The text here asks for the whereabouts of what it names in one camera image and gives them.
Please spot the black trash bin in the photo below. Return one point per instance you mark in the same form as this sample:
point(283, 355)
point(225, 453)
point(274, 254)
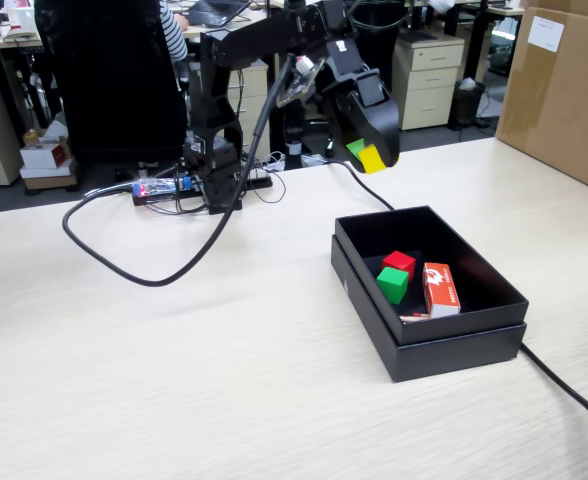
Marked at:
point(466, 105)

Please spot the person in striped shirt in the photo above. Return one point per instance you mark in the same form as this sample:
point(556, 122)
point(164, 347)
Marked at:
point(174, 35)

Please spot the flat brown cardboard tray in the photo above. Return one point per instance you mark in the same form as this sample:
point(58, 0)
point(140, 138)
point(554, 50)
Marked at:
point(49, 181)

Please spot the black laptop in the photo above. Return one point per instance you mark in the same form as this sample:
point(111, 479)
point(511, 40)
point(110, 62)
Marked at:
point(216, 11)

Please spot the open brown cardboard box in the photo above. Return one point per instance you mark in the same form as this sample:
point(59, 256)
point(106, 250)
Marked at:
point(49, 134)

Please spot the white paper label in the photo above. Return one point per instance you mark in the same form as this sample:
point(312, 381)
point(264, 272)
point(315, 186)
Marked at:
point(545, 34)

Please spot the blue red controller board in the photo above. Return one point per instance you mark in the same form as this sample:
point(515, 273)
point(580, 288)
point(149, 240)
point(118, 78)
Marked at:
point(146, 190)

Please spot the black pole white bands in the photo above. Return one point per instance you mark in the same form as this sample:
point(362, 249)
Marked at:
point(294, 132)

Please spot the small white red box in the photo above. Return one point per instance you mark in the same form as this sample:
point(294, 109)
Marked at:
point(44, 156)

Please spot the red wooden cube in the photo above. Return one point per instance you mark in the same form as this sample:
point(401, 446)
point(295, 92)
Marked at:
point(399, 261)

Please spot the black cardboard box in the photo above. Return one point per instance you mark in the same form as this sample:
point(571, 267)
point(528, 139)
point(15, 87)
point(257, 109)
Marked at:
point(454, 235)

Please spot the black cardboard box lid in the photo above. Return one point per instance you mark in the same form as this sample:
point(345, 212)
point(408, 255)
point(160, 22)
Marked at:
point(449, 357)

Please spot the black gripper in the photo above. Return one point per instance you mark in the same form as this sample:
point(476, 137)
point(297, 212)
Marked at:
point(349, 65)

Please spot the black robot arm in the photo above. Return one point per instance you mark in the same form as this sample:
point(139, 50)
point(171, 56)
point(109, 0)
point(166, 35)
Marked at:
point(214, 110)

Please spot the orange white matchbox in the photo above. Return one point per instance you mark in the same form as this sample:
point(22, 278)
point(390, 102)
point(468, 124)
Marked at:
point(441, 295)

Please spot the yellow wooden cube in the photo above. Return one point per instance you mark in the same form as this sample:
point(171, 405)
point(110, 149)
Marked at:
point(374, 160)

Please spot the large brown cardboard box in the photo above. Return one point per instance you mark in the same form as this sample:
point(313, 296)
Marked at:
point(564, 110)

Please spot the white desk items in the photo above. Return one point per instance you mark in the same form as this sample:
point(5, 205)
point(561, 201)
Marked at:
point(21, 17)

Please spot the black mesh office chair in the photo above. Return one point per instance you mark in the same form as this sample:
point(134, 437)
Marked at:
point(109, 85)

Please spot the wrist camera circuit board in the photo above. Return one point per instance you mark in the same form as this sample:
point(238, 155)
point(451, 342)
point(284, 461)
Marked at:
point(301, 82)

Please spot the green wooden cube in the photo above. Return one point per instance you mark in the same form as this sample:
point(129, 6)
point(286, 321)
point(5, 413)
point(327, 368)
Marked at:
point(393, 286)

